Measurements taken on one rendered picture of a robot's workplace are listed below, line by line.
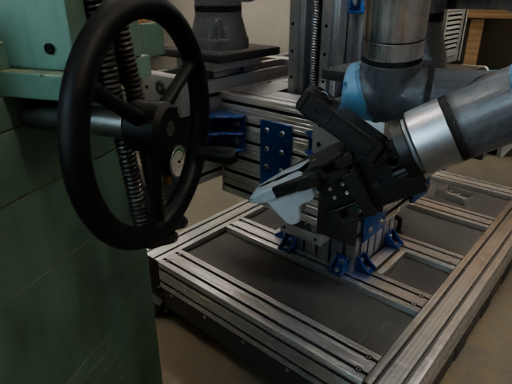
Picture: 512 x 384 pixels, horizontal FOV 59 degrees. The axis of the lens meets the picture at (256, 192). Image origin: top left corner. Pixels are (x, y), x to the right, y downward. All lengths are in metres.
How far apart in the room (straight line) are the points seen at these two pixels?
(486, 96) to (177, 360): 1.10
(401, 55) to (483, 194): 1.45
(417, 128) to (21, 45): 0.45
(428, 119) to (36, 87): 0.43
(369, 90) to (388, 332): 0.70
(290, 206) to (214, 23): 0.67
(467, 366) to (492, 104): 1.05
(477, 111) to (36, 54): 0.48
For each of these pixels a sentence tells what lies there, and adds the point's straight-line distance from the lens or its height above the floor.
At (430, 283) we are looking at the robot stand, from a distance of 1.36.
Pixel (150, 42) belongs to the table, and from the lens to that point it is 0.88.
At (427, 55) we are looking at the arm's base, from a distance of 0.87.
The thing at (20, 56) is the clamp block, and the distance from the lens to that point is 0.61.
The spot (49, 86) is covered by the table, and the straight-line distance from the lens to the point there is 0.56.
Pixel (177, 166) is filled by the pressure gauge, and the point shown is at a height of 0.65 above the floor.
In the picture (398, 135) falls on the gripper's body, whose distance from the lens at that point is 0.51.
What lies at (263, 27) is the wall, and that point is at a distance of 3.99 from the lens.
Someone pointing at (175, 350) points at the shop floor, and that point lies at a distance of 1.40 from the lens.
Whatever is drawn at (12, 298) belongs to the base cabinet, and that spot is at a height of 0.59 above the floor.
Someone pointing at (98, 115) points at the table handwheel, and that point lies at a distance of 0.56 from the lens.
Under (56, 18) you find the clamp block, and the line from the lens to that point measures 0.57.
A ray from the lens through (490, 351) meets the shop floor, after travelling 1.53.
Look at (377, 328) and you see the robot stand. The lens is 1.17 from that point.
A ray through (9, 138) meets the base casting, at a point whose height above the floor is 0.79.
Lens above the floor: 0.96
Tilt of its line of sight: 25 degrees down
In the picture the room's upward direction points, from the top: straight up
